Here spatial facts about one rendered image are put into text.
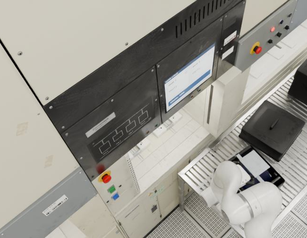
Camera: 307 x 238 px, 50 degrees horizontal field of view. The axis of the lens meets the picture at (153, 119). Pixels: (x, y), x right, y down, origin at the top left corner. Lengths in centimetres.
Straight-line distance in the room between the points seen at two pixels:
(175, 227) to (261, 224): 148
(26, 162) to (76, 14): 48
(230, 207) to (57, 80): 73
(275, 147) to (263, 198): 88
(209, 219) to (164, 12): 201
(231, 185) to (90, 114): 57
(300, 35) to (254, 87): 60
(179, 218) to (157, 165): 88
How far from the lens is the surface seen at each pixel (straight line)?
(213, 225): 277
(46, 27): 81
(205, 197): 166
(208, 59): 143
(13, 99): 89
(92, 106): 107
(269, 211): 131
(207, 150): 214
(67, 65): 91
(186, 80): 140
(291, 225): 288
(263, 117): 220
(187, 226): 275
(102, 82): 103
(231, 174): 130
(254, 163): 178
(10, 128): 94
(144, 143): 202
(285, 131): 218
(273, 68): 244
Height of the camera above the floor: 267
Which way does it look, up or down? 58 degrees down
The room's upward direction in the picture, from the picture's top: 8 degrees counter-clockwise
